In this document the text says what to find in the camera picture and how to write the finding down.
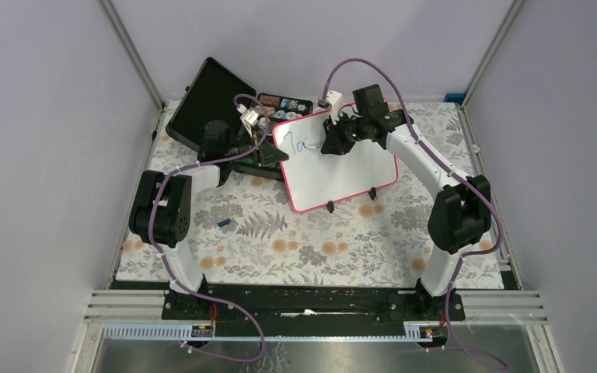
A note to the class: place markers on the black poker chip case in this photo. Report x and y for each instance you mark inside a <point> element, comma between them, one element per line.
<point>214,94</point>

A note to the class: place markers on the blue marker cap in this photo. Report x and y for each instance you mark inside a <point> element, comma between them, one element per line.
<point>223,223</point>

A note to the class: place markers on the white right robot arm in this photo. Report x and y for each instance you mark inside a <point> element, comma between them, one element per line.
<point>460,215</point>

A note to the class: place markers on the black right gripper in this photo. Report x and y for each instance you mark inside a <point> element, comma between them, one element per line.
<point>334,143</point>

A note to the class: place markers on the floral tablecloth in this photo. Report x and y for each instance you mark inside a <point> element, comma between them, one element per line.
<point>377,243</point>

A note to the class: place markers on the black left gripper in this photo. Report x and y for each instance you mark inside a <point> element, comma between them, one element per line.
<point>266,155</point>

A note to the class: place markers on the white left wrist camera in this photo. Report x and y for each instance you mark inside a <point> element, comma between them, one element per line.
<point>248,117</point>

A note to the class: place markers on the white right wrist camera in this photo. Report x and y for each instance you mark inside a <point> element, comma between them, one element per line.
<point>333,101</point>

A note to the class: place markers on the pink framed whiteboard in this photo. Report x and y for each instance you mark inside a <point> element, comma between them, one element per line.
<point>312,178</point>

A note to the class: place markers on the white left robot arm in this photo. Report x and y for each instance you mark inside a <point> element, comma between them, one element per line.
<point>161,211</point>

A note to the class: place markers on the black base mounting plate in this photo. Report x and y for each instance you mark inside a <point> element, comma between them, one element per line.
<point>246,310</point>

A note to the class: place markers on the blue clamp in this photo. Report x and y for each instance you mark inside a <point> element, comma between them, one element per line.
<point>456,98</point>

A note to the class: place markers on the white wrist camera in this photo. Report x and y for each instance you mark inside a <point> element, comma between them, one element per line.
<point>333,101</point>
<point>248,117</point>

